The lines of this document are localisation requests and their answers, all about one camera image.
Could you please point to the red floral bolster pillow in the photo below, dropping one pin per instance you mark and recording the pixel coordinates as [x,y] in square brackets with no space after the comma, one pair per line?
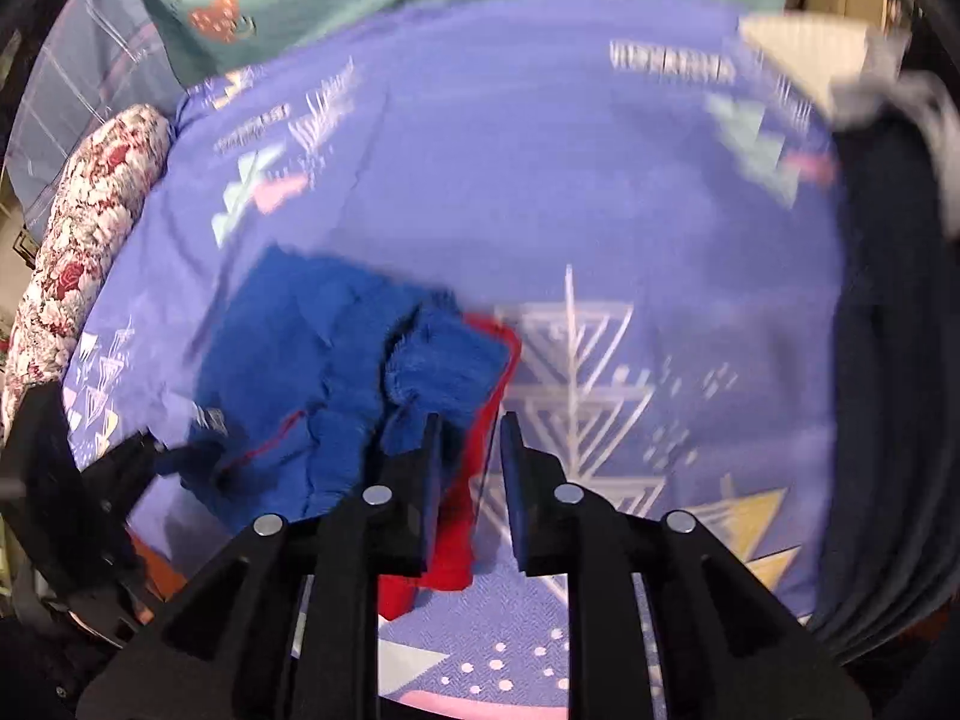
[82,240]

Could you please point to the purple printed bed sheet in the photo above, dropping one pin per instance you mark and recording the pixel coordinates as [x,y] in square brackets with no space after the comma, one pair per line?
[525,202]

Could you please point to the white pillow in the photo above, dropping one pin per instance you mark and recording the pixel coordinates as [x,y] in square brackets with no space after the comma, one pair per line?
[802,45]

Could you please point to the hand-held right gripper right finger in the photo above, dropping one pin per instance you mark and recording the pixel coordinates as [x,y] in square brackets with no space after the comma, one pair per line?
[514,495]

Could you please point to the wooden bed frame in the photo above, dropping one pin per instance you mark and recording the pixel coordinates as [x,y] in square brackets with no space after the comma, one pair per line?
[161,577]

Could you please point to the grey garment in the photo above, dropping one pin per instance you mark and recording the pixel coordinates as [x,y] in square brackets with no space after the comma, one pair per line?
[915,105]

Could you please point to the blue plaid sheet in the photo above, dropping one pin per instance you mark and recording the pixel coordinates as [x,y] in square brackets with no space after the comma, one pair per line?
[82,90]

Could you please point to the blue pants with red cuffs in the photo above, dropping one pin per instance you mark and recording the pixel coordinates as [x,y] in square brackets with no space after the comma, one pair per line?
[300,360]

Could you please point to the dark navy garment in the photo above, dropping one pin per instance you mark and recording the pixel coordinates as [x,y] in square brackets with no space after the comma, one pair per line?
[885,315]

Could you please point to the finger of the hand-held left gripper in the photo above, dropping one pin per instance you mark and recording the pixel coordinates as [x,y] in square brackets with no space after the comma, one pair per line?
[127,465]

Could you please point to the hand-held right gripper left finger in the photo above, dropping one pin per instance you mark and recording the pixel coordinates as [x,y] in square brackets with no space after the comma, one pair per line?
[429,510]

